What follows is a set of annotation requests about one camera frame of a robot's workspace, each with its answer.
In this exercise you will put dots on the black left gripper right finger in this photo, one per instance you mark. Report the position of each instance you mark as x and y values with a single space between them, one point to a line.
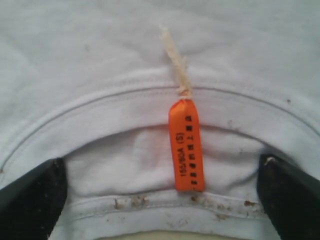
290 198

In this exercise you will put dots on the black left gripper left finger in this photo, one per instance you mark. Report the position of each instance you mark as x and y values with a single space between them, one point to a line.
31 205

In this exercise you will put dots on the white t-shirt with red lettering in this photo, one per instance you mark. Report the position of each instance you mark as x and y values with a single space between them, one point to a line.
90 81

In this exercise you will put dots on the orange neck size tag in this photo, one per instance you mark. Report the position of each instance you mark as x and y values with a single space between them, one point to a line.
184 125

